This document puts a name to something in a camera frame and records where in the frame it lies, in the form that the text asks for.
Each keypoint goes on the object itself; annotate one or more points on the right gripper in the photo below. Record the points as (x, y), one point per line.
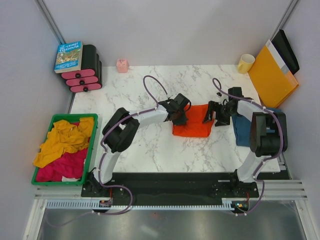
(215, 106)

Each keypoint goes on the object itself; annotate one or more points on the yellow t-shirt in bin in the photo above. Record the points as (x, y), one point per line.
(64, 138)

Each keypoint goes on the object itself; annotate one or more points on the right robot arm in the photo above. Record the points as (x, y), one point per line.
(253, 164)

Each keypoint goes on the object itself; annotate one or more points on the yellow mug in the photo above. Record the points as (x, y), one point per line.
(245, 63)

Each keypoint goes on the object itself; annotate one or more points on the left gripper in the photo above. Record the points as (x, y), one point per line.
(182, 121)

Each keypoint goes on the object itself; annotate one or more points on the orange t-shirt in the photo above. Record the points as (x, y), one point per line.
(194, 128)

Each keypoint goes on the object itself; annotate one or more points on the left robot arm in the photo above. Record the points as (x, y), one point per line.
(120, 131)

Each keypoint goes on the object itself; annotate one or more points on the white grey folder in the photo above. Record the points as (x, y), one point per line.
(277, 57)

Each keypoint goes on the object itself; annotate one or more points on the grey slotted cable duct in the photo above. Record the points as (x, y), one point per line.
(97, 204)

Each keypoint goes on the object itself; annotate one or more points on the orange folder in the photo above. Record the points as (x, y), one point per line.
(273, 83)

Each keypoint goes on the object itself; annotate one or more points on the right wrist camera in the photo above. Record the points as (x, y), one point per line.
(222, 98)

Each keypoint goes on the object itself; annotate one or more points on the folded blue t-shirt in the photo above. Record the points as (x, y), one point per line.
(241, 130)

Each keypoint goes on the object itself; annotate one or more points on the magenta t-shirt in bin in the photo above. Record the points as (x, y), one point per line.
(68, 168)

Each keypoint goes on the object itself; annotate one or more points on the left aluminium frame post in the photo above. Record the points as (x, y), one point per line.
(50, 20)

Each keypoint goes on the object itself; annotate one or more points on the blue treehouse paperback book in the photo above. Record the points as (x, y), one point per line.
(69, 57)

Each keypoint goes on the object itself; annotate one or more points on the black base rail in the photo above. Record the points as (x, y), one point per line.
(169, 188)

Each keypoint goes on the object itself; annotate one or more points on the black folder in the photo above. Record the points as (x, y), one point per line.
(283, 47)

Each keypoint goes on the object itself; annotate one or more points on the aluminium frame post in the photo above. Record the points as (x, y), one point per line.
(50, 20)
(286, 15)

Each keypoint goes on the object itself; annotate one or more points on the right aluminium frame post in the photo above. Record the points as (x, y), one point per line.
(286, 15)

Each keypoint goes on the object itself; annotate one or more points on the small pink box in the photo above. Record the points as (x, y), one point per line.
(122, 66)

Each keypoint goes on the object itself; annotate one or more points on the green plastic bin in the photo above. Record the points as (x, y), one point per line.
(71, 118)

